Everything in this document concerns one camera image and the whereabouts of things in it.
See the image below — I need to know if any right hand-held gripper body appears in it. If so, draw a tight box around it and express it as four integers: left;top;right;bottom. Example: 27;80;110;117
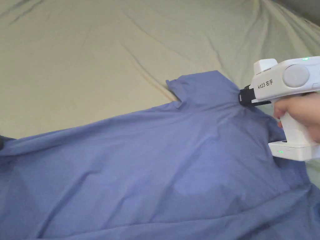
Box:
246;56;320;161

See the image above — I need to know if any blue shirt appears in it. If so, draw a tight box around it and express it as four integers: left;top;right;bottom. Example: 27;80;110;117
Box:
0;70;320;240

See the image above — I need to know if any person's right hand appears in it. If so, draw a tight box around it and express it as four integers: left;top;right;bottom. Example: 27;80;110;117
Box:
273;89;320;145

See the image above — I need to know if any bed with pale green sheet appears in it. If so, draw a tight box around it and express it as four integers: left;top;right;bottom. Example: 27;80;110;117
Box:
0;0;320;192

